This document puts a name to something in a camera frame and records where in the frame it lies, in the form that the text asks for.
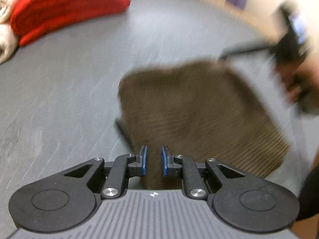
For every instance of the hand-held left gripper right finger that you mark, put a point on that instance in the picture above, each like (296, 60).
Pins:
(165, 161)

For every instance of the person's right hand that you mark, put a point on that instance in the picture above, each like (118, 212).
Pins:
(311, 67)

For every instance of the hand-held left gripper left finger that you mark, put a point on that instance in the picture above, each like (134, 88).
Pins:
(143, 160)

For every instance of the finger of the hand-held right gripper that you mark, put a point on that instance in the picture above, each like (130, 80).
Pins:
(249, 47)

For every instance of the grey quilted mattress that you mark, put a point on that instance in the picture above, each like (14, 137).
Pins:
(62, 79)

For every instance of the red folded quilt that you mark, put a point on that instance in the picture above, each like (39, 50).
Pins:
(62, 7)

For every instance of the cream fleece blanket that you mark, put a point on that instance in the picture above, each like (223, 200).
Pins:
(6, 37)

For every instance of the person's black clothing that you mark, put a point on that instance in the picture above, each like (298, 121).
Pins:
(311, 194)

